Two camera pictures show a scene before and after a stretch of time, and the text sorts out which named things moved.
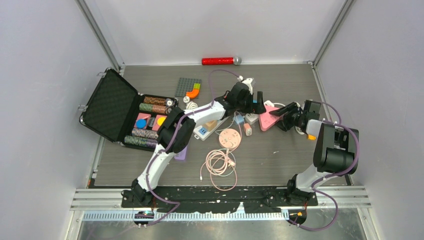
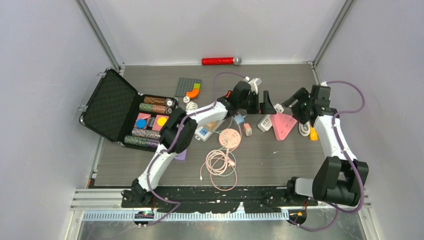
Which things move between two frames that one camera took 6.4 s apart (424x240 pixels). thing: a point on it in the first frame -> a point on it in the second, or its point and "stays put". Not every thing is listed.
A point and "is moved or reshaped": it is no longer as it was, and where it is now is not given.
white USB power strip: (251, 118) -> (265, 123)
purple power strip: (182, 155) stays put
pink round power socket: (229, 138) stays put
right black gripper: (285, 125) -> (301, 95)
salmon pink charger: (247, 129) stays put
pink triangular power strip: (267, 120) is moved or reshaped
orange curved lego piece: (193, 94) stays put
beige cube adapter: (210, 125) stays put
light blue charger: (239, 119) stays put
